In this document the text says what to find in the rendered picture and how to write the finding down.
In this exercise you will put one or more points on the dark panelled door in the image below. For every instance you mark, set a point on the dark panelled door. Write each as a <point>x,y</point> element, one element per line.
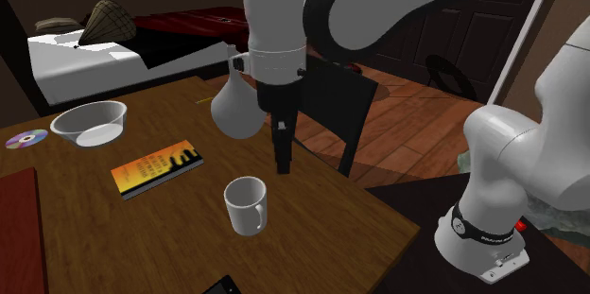
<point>488,44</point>

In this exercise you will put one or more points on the white round-bellied vase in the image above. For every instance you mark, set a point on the white round-bellied vase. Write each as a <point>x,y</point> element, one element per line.
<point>235,108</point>

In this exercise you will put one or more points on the shiny compact disc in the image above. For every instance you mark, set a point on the shiny compact disc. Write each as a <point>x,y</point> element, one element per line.
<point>18,142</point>

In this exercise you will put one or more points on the white bowl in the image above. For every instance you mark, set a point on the white bowl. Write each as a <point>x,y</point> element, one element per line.
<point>92,131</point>

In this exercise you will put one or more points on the brown wooden table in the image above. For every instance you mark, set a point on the brown wooden table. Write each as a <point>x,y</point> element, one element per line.
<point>161,242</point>

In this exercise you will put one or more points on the dark red book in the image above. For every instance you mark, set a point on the dark red book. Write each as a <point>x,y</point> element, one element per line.
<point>18,237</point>

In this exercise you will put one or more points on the orange book with black skyline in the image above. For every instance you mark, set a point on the orange book with black skyline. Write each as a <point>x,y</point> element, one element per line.
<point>152,171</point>

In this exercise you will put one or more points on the white bed with red blanket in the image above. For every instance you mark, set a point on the white bed with red blanket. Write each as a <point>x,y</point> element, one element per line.
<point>69,69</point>

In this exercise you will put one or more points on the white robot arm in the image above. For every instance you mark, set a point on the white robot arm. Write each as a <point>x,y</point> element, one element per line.
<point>507,164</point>

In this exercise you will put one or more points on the white mug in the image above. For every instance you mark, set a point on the white mug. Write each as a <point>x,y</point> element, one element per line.
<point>244,214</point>

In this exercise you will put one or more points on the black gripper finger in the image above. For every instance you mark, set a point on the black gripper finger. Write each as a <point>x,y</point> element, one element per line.
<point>284,145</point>

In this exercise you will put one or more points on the green patterned rug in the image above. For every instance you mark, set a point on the green patterned rug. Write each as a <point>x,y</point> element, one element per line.
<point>560,221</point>

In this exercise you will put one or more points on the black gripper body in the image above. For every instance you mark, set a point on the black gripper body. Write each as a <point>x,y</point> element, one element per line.
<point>276,97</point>

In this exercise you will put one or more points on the dark robot stand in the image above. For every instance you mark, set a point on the dark robot stand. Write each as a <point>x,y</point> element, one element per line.
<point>415,256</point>

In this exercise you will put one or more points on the yellow pencil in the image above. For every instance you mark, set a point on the yellow pencil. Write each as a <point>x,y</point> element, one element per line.
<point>204,100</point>

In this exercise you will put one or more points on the black phone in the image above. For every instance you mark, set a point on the black phone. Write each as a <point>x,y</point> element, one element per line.
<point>223,287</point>

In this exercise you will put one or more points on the black chair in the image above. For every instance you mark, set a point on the black chair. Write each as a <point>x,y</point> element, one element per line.
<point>341,99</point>

